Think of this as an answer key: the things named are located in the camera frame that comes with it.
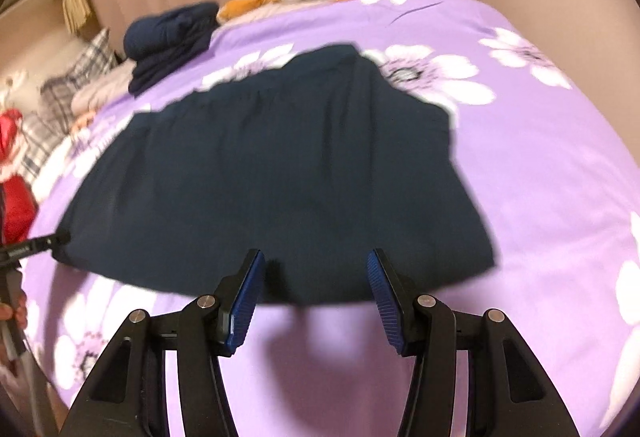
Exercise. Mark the purple floral bedsheet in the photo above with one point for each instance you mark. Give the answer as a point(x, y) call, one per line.
point(550, 167)

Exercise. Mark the person's left hand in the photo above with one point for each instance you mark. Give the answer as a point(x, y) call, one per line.
point(17, 312)

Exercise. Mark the tan tassel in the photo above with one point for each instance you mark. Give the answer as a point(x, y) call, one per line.
point(75, 2)

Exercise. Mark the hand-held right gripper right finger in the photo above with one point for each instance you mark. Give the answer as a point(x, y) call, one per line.
point(387, 302)

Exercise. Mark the dark navy garment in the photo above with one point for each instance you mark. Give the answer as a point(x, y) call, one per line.
point(275, 192)

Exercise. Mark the folded pink cloth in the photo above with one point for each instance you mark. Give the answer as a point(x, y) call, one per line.
point(100, 92)

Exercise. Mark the red puffer jacket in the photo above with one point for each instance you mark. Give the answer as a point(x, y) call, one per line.
point(15, 197)

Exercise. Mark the grey plaid cloth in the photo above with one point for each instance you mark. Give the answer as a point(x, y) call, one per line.
point(65, 92)

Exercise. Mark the folded navy clothes pile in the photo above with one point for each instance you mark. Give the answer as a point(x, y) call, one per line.
point(165, 47)

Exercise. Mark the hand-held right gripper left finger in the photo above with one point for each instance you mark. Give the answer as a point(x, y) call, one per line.
point(245, 302)

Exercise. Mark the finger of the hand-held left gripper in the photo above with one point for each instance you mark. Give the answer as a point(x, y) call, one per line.
point(35, 247)

